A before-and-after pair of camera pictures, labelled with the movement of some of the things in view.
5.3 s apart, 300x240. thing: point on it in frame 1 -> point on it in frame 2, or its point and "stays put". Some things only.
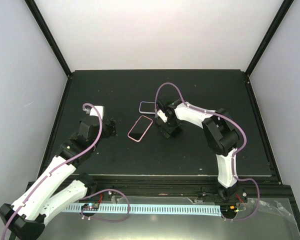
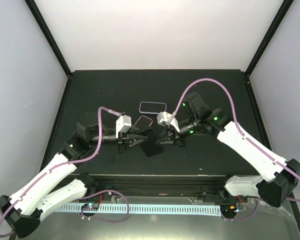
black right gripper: (169, 129) -> (175, 137)
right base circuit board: (229, 210) stays put
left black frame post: (41, 23) stays put
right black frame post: (270, 33) stays put
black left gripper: (107, 133) -> (123, 137)
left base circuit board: (90, 206) stays put
